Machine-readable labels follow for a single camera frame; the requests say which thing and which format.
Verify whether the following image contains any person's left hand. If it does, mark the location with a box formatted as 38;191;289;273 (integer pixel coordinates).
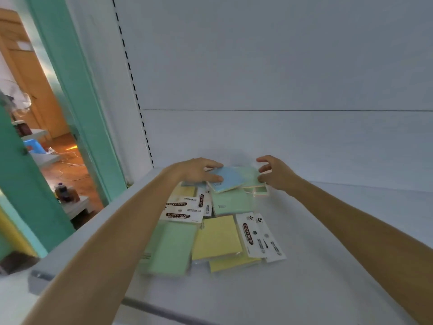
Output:
167;158;224;185

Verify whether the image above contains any person's right hand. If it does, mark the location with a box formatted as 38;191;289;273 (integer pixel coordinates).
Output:
256;155;302;195

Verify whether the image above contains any pale green sticky note packet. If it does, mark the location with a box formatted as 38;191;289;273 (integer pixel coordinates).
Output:
235;166;269;190

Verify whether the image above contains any blue sticky note packet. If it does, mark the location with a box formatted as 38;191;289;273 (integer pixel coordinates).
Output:
206;166;246;194

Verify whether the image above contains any person's left forearm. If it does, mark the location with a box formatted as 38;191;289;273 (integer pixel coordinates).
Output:
20;166;184;325

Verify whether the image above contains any person's right forearm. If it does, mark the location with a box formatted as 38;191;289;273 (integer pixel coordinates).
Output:
286;176;433;325

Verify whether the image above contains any pile of assorted note pads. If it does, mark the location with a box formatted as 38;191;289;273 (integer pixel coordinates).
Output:
139;181;287;276

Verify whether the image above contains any white metal shelf unit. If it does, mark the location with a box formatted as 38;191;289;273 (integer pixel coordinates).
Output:
29;0;433;325

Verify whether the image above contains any white slotted shelf upright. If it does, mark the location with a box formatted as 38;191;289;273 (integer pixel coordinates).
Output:
112;0;156;168

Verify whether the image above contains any white low table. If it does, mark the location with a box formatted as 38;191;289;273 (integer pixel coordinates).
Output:
61;196;92;220

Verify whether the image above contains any teal panel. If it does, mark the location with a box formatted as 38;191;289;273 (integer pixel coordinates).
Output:
0;105;76;258

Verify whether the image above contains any wooden door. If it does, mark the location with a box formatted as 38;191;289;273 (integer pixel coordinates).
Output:
0;8;70;139

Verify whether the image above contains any teal door frame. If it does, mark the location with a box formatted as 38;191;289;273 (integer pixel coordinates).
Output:
25;0;128;207

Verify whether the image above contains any white cable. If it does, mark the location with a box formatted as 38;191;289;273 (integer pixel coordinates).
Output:
47;147;90;182

